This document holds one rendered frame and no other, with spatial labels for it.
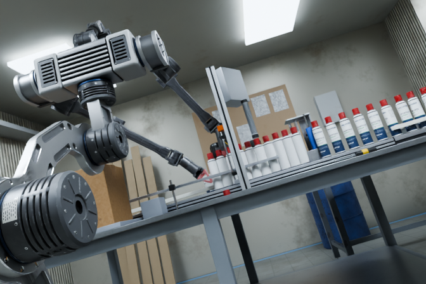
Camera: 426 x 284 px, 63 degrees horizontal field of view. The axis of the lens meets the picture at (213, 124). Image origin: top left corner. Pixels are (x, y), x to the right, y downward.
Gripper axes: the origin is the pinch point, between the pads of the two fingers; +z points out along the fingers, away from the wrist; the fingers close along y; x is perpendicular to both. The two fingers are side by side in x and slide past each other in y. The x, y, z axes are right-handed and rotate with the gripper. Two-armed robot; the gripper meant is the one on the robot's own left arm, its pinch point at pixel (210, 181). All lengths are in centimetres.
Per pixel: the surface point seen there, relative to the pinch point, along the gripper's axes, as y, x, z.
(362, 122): -5, -71, 47
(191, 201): -5.1, 13.9, -1.6
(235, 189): -6.4, -4.6, 13.3
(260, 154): -3.2, -27.4, 13.6
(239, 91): -10, -48, -14
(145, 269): 257, 146, -28
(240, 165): -16.8, -15.6, 9.1
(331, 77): 304, -210, 25
